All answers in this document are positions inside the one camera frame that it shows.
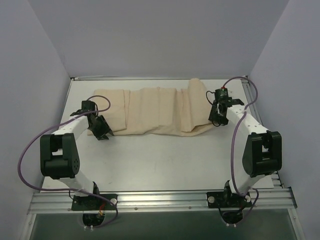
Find beige cloth kit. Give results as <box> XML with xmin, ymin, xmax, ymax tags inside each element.
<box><xmin>92</xmin><ymin>78</ymin><xmax>213</xmax><ymax>137</ymax></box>

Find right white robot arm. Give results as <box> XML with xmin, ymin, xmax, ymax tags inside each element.
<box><xmin>208</xmin><ymin>87</ymin><xmax>282</xmax><ymax>207</ymax></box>

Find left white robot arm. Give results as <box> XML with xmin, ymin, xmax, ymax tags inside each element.
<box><xmin>40</xmin><ymin>98</ymin><xmax>114</xmax><ymax>210</ymax></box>

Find back aluminium rail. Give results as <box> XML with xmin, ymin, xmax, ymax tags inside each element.
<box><xmin>70</xmin><ymin>75</ymin><xmax>248</xmax><ymax>81</ymax></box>

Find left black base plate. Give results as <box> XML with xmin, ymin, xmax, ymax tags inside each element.
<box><xmin>71</xmin><ymin>195</ymin><xmax>116</xmax><ymax>211</ymax></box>

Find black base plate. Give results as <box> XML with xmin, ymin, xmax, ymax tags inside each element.
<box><xmin>71</xmin><ymin>195</ymin><xmax>116</xmax><ymax>211</ymax></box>
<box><xmin>206</xmin><ymin>191</ymin><xmax>252</xmax><ymax>209</ymax></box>

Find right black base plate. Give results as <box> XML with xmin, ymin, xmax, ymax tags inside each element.
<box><xmin>206</xmin><ymin>191</ymin><xmax>252</xmax><ymax>209</ymax></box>

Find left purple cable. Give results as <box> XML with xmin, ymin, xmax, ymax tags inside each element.
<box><xmin>17</xmin><ymin>96</ymin><xmax>119</xmax><ymax>229</ymax></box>

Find front aluminium rail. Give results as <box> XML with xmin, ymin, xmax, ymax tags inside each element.
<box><xmin>27</xmin><ymin>188</ymin><xmax>297</xmax><ymax>214</ymax></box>

